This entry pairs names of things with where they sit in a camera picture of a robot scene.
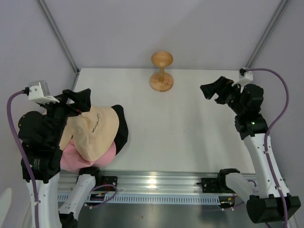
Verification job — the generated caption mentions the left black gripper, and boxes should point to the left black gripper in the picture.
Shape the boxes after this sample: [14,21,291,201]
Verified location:
[40,87,91,144]

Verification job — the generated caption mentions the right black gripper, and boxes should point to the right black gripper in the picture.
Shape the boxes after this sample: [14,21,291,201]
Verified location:
[200,76,245,115]

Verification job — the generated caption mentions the beige bucket hat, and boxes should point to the beige bucket hat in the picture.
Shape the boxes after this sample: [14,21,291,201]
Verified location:
[59,105,119,162]

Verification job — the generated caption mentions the wooden hat stand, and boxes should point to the wooden hat stand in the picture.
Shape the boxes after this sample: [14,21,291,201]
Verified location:
[150,51,174,92]

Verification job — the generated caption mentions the black cap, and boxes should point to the black cap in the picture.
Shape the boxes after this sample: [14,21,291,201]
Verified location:
[112,104,129,155]

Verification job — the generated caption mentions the pink bucket hat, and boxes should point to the pink bucket hat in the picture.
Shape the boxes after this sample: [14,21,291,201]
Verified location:
[60,139,116,173]

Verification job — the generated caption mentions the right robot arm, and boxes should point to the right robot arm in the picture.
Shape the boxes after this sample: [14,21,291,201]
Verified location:
[200,76,301,227]

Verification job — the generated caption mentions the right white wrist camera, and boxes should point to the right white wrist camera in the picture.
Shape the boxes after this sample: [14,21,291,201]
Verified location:
[232,68,253,87]

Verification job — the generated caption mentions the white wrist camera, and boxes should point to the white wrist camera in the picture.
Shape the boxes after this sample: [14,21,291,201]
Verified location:
[28,80,60,105]
[232,68,253,87]

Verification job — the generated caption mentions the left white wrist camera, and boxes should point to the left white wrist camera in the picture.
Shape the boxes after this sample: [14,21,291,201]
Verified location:
[28,80,60,105]

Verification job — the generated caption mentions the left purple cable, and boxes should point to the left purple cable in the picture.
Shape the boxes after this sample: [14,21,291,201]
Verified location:
[6,89,40,228]

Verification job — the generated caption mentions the right aluminium frame post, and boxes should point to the right aluminium frame post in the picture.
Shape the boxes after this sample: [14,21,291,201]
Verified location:
[245,0,291,68]

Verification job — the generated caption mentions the aluminium frame post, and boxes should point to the aluminium frame post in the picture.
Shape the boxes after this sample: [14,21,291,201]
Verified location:
[37,0,80,76]
[245,0,291,68]

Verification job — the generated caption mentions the aluminium rail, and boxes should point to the aluminium rail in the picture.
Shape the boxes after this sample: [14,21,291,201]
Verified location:
[57,170,285,197]

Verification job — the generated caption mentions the left aluminium frame post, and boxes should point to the left aluminium frame post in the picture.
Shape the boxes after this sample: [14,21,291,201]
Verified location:
[37,0,80,76]

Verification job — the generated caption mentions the white slotted cable duct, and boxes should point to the white slotted cable duct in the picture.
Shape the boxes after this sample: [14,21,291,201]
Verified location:
[57,194,220,205]

